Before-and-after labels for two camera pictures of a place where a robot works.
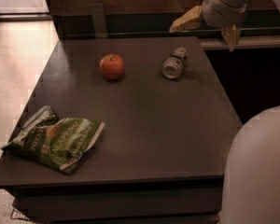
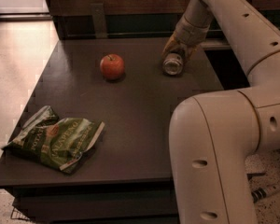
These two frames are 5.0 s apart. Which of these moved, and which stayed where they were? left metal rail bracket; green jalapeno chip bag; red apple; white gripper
Moved: white gripper
Stayed: green jalapeno chip bag; left metal rail bracket; red apple
